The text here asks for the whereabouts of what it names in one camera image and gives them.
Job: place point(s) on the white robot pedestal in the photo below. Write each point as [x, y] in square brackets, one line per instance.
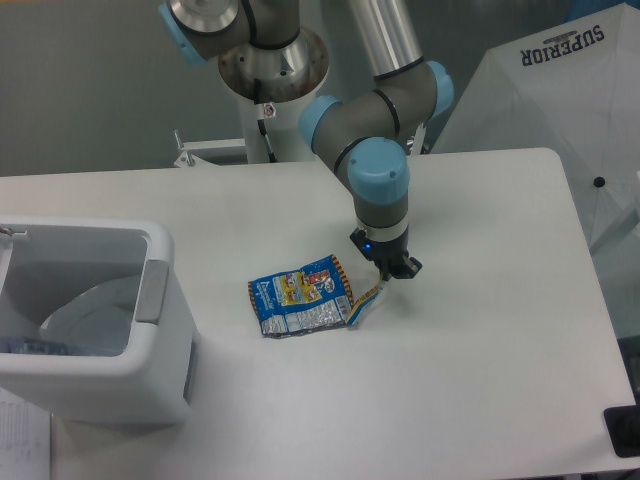
[270, 130]

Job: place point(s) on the black device at edge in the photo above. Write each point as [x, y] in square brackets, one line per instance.
[622, 424]

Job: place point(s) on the blue snack wrapper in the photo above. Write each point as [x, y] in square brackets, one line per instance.
[312, 298]

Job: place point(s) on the white trash can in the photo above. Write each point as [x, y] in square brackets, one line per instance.
[108, 289]

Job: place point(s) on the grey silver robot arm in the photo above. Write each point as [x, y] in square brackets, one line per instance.
[275, 66]

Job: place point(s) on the white Superior umbrella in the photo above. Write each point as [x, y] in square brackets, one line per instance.
[573, 89]

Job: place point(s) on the printed paper sheet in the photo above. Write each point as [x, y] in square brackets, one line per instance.
[25, 439]

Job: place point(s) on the white mounting bracket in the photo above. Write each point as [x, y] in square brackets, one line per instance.
[234, 152]

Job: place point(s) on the clear crushed plastic bottle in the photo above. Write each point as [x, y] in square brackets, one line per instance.
[31, 346]

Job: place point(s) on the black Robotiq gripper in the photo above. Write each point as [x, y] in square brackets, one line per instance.
[391, 257]

